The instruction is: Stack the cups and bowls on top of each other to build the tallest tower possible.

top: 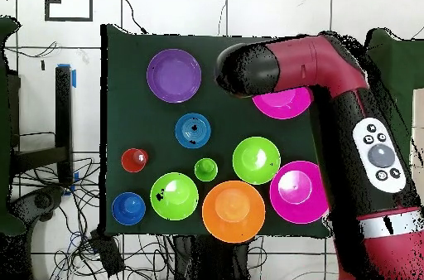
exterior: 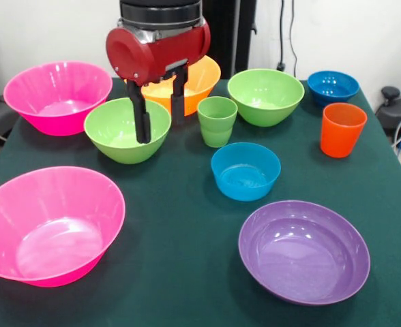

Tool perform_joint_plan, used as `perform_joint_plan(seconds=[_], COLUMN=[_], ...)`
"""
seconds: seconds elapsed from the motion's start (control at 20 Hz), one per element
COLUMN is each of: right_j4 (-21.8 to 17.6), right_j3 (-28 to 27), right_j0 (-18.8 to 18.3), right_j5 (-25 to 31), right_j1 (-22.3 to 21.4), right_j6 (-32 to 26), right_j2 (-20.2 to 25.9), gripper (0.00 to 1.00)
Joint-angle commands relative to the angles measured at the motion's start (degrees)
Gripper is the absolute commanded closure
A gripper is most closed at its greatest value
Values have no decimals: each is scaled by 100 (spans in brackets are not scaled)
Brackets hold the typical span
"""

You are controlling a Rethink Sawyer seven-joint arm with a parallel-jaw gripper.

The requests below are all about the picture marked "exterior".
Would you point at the green cup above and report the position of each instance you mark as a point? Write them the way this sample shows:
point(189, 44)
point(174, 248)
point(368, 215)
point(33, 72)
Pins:
point(217, 133)

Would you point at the orange-red cup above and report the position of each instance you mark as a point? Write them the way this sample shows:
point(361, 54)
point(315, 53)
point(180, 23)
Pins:
point(343, 139)

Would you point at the dark green tablecloth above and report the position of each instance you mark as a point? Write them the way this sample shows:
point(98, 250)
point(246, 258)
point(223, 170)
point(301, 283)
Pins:
point(193, 238)

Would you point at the pink bowl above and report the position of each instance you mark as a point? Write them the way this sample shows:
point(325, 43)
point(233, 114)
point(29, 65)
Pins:
point(50, 88)
point(50, 221)

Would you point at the green bowl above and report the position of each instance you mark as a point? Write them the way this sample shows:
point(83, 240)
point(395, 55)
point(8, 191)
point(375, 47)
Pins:
point(265, 102)
point(118, 144)

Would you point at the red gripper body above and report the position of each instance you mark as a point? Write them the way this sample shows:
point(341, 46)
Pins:
point(159, 58)

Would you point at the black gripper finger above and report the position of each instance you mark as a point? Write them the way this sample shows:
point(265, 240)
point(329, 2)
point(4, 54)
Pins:
point(142, 126)
point(178, 102)

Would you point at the dark blue bowl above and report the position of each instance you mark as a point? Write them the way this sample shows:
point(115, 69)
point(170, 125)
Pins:
point(333, 92)

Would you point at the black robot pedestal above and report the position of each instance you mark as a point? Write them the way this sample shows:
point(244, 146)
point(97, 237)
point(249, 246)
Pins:
point(227, 27)

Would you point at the light blue bowl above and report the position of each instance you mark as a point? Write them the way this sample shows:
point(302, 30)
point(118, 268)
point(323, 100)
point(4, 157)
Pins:
point(245, 184)

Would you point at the purple bowl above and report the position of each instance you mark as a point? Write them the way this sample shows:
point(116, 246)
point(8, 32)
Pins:
point(303, 259)

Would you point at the orange bowl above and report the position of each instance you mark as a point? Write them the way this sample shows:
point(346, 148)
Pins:
point(200, 85)

